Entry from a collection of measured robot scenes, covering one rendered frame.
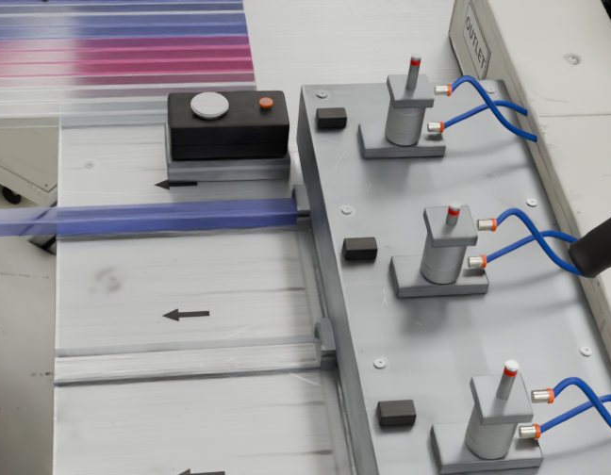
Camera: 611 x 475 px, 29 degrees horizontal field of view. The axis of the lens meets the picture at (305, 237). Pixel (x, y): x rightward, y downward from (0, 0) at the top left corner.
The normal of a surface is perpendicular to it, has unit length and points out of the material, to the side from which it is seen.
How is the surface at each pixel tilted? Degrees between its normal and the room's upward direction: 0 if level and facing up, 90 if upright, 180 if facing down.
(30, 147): 90
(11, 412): 0
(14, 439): 0
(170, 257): 42
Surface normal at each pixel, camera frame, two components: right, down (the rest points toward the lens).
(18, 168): 0.13, 0.72
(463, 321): 0.07, -0.69
